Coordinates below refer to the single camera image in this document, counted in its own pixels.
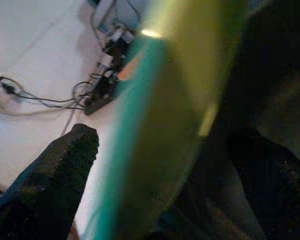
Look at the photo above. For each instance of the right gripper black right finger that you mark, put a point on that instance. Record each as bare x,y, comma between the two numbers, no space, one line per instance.
277,187

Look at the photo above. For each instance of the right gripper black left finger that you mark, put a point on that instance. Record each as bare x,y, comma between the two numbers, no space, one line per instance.
47,180

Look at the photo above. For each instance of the light green plate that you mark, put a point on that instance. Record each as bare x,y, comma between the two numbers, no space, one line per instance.
170,112

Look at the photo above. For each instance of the black power strip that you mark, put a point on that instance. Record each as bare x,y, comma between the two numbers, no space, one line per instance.
100,100

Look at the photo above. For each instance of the orange plate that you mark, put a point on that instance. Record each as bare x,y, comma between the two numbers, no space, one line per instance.
128,71

